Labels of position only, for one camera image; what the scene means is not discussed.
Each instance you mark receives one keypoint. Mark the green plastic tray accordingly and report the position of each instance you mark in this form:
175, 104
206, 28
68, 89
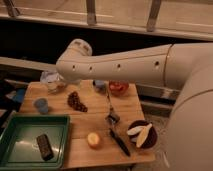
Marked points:
19, 150

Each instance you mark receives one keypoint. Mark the red bowl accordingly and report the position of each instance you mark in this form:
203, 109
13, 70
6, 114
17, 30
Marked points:
118, 88

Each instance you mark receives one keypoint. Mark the dark brown rectangular block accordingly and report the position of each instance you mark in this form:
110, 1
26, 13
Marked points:
44, 147

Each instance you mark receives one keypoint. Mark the small blue cup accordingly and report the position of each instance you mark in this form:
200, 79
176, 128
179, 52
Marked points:
99, 84

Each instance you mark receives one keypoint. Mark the white banana slice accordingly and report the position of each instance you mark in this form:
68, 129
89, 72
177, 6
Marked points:
135, 130

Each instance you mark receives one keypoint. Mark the wooden table board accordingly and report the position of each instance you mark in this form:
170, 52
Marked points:
78, 153

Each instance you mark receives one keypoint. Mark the dark grape bunch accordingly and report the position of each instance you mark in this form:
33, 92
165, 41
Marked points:
74, 102

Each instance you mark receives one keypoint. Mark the metal utensil with dark head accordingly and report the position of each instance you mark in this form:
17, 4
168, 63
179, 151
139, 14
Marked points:
112, 114

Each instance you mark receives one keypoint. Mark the yellow round fruit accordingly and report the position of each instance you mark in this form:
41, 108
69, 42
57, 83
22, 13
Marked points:
93, 140

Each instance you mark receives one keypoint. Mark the blue plastic cup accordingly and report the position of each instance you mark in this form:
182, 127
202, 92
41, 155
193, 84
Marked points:
41, 105

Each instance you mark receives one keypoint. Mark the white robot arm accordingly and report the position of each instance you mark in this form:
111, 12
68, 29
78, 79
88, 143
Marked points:
187, 68

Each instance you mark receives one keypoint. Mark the dark maroon bowl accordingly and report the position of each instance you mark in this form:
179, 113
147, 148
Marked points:
152, 136

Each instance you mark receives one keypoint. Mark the yellow banana slice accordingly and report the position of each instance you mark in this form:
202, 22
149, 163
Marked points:
143, 135

